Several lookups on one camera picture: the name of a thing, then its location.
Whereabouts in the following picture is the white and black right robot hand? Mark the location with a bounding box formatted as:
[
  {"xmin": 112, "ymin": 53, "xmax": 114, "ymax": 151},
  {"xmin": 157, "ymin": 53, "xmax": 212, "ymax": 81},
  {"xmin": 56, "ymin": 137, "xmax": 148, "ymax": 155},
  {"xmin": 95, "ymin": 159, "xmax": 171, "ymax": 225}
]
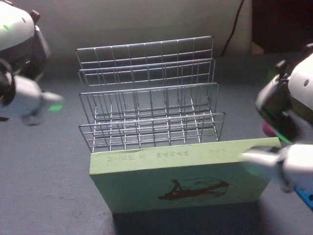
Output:
[{"xmin": 238, "ymin": 43, "xmax": 313, "ymax": 194}]

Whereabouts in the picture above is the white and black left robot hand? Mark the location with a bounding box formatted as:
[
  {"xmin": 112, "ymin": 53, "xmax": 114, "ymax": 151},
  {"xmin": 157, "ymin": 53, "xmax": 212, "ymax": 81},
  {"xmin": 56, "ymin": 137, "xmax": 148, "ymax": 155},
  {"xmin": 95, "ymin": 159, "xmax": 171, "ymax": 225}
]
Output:
[{"xmin": 0, "ymin": 1, "xmax": 65, "ymax": 127}]

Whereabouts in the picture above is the light green book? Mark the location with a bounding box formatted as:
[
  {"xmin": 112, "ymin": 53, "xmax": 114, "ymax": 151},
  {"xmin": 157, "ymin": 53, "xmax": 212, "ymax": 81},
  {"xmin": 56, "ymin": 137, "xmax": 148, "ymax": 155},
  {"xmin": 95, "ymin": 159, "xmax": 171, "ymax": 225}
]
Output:
[{"xmin": 89, "ymin": 137, "xmax": 282, "ymax": 213}]

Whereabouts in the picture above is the pink round disc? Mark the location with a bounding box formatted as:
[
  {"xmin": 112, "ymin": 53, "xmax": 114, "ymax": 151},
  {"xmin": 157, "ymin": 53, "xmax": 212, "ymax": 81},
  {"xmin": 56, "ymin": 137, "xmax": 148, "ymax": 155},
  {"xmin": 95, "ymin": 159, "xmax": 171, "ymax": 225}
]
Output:
[{"xmin": 261, "ymin": 119, "xmax": 282, "ymax": 138}]

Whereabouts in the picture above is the blue block with holes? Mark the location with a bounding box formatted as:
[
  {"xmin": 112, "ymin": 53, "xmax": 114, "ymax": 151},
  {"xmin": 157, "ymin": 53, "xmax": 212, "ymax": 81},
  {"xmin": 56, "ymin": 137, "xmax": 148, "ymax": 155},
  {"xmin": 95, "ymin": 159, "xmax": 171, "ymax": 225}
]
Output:
[{"xmin": 292, "ymin": 186, "xmax": 313, "ymax": 211}]

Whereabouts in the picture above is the grey table cloth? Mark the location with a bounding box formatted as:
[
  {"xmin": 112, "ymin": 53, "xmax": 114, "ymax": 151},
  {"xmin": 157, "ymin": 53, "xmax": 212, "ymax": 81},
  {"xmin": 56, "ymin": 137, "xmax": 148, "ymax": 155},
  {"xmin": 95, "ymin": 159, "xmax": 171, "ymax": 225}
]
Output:
[{"xmin": 0, "ymin": 48, "xmax": 313, "ymax": 235}]

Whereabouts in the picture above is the dark red cable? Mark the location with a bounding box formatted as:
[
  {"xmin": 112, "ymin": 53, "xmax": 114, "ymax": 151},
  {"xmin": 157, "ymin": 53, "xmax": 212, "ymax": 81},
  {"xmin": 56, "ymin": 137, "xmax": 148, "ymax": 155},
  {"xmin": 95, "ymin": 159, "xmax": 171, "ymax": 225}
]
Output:
[{"xmin": 221, "ymin": 0, "xmax": 246, "ymax": 56}]

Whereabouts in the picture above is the silver wire file rack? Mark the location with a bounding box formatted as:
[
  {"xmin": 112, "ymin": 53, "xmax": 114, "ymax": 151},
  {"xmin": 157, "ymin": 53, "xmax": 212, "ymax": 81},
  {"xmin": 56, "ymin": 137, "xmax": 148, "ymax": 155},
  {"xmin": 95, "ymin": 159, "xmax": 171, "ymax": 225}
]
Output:
[{"xmin": 75, "ymin": 36, "xmax": 226, "ymax": 154}]

